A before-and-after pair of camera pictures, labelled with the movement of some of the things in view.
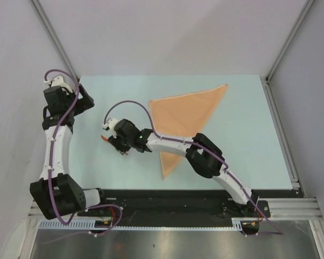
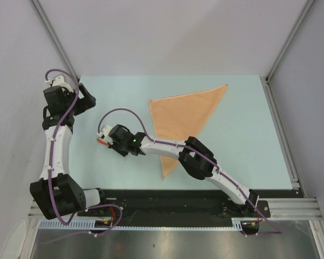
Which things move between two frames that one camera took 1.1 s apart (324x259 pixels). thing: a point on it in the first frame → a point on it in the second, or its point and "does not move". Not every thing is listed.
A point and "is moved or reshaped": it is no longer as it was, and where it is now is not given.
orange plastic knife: x=106 y=139 is moved or reshaped
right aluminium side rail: x=281 y=135 does not move
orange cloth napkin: x=182 y=114 does not move
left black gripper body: x=82 y=104 does not move
